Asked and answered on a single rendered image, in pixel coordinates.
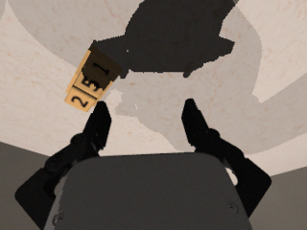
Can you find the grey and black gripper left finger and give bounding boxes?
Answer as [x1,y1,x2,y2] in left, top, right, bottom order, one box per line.
[14,101,111,230]

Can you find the wooden tray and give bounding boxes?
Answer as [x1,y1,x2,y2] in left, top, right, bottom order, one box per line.
[66,45,122,106]

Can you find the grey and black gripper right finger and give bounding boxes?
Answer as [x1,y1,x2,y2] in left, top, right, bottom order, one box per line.
[181,99,272,218]

